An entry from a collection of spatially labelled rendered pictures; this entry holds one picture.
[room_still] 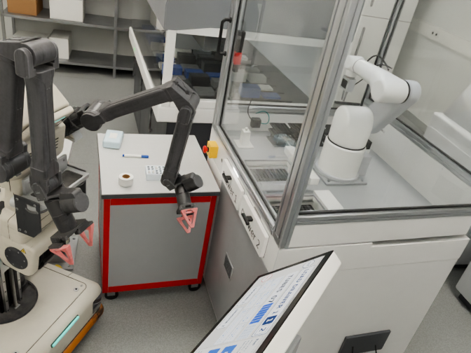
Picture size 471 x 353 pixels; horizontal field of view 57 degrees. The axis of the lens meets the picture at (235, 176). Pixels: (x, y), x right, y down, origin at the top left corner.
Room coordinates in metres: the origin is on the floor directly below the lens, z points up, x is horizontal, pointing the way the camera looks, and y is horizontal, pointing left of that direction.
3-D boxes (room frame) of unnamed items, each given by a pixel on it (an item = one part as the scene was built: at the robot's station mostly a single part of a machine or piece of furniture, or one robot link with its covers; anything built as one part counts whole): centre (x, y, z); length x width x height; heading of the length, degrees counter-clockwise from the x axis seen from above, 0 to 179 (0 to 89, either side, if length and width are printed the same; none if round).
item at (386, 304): (1.91, -0.45, 0.40); 1.03 x 0.95 x 0.80; 23
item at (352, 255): (1.92, -0.45, 0.87); 1.02 x 0.95 x 0.14; 23
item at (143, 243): (2.03, 0.45, 0.38); 0.62 x 0.58 x 0.76; 23
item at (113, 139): (2.13, 0.72, 0.78); 0.15 x 0.10 x 0.04; 11
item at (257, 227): (1.48, -0.11, 0.87); 0.29 x 0.02 x 0.11; 23
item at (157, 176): (1.88, 0.39, 0.78); 0.12 x 0.08 x 0.04; 111
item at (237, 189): (1.77, 0.01, 0.87); 0.29 x 0.02 x 0.11; 23
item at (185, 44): (3.48, 0.36, 1.13); 1.78 x 1.14 x 0.45; 23
